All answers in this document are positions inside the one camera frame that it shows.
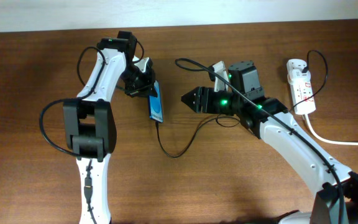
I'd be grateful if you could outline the black USB charging cable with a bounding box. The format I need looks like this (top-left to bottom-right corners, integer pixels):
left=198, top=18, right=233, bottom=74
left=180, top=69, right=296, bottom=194
left=154, top=49, right=329, bottom=159

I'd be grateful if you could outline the blue Galaxy smartphone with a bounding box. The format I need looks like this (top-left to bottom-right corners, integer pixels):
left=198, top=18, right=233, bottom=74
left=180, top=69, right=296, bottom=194
left=149, top=80, right=163, bottom=123

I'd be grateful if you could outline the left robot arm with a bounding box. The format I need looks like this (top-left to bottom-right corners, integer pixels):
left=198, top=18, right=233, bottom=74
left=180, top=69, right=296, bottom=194
left=63, top=31, right=158, bottom=223

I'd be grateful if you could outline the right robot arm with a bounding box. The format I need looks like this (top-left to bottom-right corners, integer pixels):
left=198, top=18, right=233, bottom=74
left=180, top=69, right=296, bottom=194
left=181, top=61, right=358, bottom=223

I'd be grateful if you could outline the white USB charger plug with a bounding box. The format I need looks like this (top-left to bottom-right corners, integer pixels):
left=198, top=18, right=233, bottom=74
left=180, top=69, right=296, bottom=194
left=291, top=67, right=311, bottom=82

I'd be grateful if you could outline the white power strip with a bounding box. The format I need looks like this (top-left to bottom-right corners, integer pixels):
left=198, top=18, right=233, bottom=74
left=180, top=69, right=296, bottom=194
left=287, top=58, right=316, bottom=115

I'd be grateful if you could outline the white power strip cord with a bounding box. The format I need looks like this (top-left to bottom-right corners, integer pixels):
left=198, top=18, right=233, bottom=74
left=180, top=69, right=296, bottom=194
left=303, top=113, right=358, bottom=148

